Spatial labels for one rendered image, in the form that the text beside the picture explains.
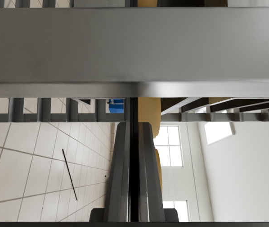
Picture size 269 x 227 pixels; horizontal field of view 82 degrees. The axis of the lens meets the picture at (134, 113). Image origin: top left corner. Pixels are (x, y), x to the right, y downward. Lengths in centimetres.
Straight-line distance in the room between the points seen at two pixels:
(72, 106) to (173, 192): 492
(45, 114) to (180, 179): 498
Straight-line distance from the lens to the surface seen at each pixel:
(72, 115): 54
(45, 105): 59
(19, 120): 63
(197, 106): 39
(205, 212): 560
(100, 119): 52
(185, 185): 537
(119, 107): 473
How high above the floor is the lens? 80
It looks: level
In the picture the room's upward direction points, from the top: 90 degrees clockwise
